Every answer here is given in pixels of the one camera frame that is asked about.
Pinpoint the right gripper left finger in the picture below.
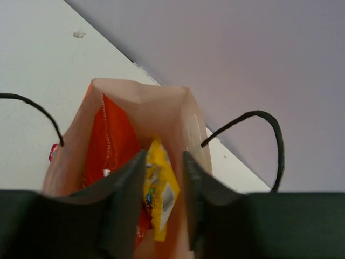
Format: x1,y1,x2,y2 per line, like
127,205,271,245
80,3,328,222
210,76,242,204
1,151,146,258

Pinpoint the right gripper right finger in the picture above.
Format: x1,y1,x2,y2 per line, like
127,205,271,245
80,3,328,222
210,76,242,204
183,152,344,258

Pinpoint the yellow M&M's pack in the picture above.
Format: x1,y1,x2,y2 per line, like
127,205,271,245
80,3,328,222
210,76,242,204
143,138,180,242

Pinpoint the orange chips bag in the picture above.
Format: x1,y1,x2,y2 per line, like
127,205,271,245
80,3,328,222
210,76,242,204
83,95,150,249

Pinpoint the pink candy packet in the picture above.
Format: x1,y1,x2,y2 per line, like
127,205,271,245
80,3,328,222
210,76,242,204
49,144,59,163

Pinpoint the orange paper bag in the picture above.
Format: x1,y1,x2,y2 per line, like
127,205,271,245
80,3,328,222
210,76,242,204
0,77,286,259

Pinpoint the small white paper scrap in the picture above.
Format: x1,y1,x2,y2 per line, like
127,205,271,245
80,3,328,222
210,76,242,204
73,31,86,39

